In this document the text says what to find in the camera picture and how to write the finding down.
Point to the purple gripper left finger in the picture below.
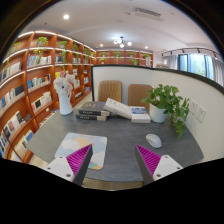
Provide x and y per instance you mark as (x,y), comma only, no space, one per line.
(72,167)

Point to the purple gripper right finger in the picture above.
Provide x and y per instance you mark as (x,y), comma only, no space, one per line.
(153,166)

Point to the pastel printed mouse pad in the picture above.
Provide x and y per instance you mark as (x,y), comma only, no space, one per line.
(75,141)

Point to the white computer mouse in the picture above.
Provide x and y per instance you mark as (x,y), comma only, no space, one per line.
(154,140)

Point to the dark book lower stack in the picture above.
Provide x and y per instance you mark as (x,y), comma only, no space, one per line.
(91,117)

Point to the dark book stack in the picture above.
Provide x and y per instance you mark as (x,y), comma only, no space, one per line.
(91,117)
(94,108)

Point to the white plant pot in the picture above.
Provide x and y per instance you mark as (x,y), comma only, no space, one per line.
(157,115)

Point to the white blue book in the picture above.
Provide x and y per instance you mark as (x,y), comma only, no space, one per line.
(140,115)

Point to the dark book upper stack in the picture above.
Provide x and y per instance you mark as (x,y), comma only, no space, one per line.
(94,108)

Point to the green potted plant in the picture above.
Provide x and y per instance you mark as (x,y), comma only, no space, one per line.
(165,97)

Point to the white leaning book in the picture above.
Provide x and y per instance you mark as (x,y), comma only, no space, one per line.
(118,108)

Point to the tan chair right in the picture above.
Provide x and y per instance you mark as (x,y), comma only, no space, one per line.
(136,92)

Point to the tan chair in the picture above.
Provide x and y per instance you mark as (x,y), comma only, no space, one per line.
(136,92)
(110,89)

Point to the white hand-shaped vase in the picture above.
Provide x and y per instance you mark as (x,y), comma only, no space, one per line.
(65,104)

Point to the tan chair left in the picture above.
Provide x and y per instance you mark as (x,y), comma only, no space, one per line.
(110,89)

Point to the pink white flowers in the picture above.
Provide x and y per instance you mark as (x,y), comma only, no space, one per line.
(68,78)

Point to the orange wooden bookshelf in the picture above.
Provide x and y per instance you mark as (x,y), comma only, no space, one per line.
(27,94)

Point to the ceiling chandelier lamp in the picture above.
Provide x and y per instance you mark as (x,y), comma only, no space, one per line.
(121,42)

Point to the ceiling air vent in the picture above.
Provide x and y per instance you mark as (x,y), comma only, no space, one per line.
(147,14)

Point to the white wall socket right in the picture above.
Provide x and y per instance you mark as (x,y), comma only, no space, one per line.
(200,113)

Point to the white wall socket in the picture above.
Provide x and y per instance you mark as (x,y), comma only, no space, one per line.
(200,113)
(193,106)

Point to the white wall socket left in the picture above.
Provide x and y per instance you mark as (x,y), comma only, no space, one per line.
(193,106)

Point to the white partition wall panel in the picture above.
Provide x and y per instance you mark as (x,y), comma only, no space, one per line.
(205,92)

